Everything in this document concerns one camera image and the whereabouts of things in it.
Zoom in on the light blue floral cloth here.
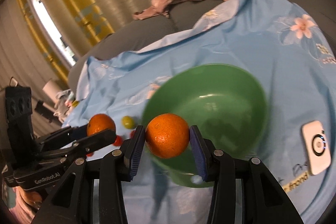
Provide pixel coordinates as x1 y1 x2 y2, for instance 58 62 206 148
65 0 335 223

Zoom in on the red tomato middle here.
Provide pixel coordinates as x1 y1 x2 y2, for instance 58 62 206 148
130 130 135 139

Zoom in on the yellow patterned curtain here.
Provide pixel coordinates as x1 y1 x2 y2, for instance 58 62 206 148
12 0 116 83

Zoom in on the grey sofa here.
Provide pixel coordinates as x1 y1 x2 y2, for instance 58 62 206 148
68 0 335 91

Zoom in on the green plastic bowl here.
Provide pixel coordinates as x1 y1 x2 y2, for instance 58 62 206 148
141 63 268 188

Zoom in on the red tomato right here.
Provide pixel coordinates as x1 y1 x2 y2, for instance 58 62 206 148
113 135 123 147

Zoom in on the large green mango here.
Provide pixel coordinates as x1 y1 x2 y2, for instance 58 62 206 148
121 116 136 129

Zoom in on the pile of clothes left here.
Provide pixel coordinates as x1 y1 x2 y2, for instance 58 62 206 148
54 89 79 123

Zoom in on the large orange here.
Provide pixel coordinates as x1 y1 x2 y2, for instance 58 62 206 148
145 113 190 159

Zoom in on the white square device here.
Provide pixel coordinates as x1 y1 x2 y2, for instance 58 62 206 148
301 120 331 176

